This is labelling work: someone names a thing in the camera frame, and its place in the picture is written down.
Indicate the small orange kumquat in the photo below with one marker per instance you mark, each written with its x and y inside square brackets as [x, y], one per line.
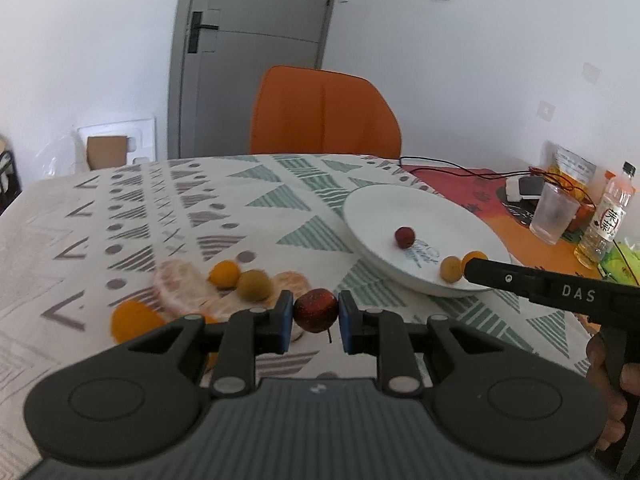
[223, 274]
[472, 257]

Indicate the clear plastic cup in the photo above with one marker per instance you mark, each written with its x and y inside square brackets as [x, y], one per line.
[551, 215]

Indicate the green packet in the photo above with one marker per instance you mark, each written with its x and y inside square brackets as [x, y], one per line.
[622, 265]

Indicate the white charger device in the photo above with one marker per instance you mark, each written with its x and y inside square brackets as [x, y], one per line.
[522, 189]

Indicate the small red apple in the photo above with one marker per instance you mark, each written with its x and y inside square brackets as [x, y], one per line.
[314, 312]

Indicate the grey door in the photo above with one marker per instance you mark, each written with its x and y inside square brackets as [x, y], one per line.
[250, 75]

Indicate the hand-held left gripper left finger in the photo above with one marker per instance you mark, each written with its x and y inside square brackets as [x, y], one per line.
[285, 321]

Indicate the orange chair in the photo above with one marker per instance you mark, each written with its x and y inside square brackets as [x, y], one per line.
[320, 115]

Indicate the red orange cloth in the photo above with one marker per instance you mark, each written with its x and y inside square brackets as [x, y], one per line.
[465, 190]

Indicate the plastic drink bottle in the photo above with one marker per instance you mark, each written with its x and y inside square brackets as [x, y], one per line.
[602, 225]

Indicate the clear plastic bag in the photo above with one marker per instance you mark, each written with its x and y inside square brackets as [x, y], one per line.
[62, 157]

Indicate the yellow green round fruit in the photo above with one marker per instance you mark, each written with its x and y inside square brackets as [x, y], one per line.
[254, 285]

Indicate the patterned tablecloth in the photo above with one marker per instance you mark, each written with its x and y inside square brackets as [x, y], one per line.
[150, 210]

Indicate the white wall outlet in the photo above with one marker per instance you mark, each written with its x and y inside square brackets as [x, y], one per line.
[546, 110]

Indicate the person's right hand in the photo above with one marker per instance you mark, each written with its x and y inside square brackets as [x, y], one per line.
[602, 395]

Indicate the brownish yellow round fruit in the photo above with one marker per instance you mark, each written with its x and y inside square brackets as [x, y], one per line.
[450, 268]

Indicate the white plate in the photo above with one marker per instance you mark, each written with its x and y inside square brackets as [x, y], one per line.
[400, 210]

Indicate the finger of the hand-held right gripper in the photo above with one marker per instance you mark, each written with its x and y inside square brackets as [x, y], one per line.
[492, 276]

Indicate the yellow snack bag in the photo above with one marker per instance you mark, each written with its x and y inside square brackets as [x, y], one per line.
[570, 165]

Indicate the brown cardboard box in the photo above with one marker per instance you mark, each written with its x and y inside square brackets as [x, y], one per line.
[106, 152]

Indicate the dark red round fruit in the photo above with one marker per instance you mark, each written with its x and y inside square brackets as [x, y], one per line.
[404, 237]

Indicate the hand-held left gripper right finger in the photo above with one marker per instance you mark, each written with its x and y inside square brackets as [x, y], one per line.
[346, 326]

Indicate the white foam packaging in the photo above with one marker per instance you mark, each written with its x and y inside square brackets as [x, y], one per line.
[142, 132]

